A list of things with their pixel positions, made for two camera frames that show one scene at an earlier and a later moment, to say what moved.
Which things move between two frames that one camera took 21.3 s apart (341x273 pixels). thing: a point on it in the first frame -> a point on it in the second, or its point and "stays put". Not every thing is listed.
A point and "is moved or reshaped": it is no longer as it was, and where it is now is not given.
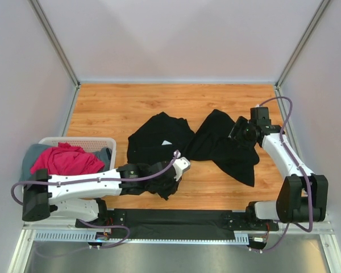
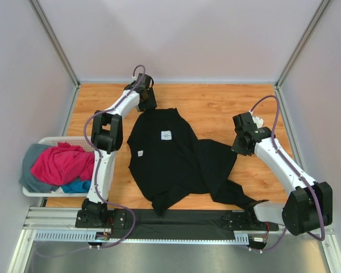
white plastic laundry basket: x=89 y=144 stays put
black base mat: x=145 y=224 stays put
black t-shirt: x=159 y=143 is moved or reshaped
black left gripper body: x=171 y=183 -> x=150 y=102
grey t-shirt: x=32 y=153 stays put
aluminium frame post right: x=301 y=44 stays put
